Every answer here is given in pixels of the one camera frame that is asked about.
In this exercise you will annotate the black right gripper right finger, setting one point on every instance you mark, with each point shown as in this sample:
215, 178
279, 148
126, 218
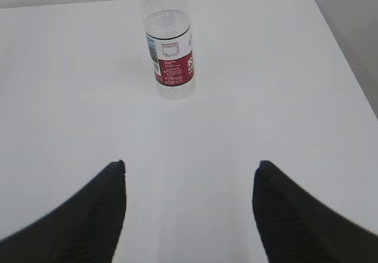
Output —
296, 227

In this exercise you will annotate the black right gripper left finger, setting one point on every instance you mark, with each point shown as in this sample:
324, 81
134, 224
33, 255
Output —
85, 228

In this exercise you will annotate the clear water bottle red label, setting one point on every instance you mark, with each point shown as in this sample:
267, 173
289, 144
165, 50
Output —
167, 27

